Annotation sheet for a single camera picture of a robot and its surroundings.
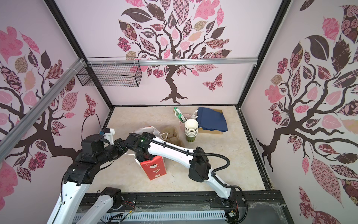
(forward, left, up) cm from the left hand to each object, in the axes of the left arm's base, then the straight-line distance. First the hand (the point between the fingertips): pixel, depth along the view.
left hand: (133, 145), depth 69 cm
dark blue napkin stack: (+31, -47, -19) cm, 60 cm away
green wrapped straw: (+28, -23, -7) cm, 36 cm away
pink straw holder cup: (+25, -25, -17) cm, 39 cm away
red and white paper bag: (-9, -12, -7) cm, 16 cm away
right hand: (-4, -6, -12) cm, 14 cm away
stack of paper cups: (+15, -31, -9) cm, 36 cm away
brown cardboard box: (+22, -39, -18) cm, 48 cm away
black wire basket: (+74, +39, -7) cm, 84 cm away
